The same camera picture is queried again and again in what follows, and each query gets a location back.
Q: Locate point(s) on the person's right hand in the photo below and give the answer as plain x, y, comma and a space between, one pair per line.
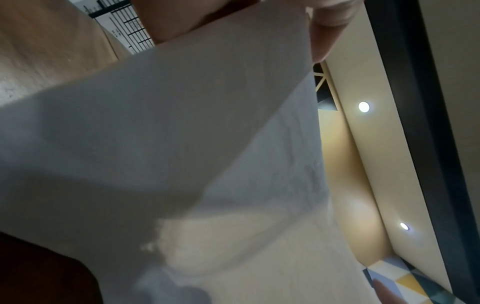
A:
384, 294

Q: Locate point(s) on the person's left hand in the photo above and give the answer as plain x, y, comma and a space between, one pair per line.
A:
45, 44

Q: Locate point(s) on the black door frame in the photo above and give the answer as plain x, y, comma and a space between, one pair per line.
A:
423, 118

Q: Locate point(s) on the white paper towel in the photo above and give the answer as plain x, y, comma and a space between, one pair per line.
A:
168, 154

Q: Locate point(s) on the geometric patterned wall panel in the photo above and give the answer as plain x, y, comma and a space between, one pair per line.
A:
408, 282

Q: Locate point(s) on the black triangular metal frame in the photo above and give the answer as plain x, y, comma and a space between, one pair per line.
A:
324, 98

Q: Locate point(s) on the dark maroon garment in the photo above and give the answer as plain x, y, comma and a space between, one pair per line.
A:
41, 270

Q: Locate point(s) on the round recessed ceiling light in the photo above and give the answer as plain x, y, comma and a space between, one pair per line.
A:
404, 226
363, 106

